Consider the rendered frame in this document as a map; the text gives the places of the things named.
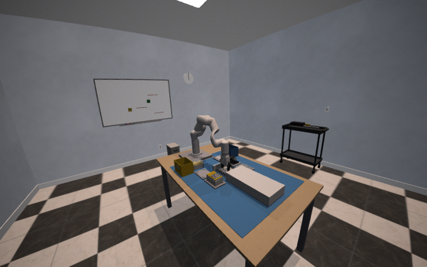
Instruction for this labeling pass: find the olive-brown open-top box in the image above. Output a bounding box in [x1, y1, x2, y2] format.
[174, 157, 194, 177]

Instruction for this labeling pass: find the blue flat mat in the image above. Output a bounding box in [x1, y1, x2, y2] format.
[170, 151, 304, 238]

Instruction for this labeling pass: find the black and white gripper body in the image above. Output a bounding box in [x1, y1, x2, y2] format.
[220, 155, 230, 166]

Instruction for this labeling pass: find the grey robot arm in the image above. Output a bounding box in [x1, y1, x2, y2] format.
[190, 115, 229, 156]

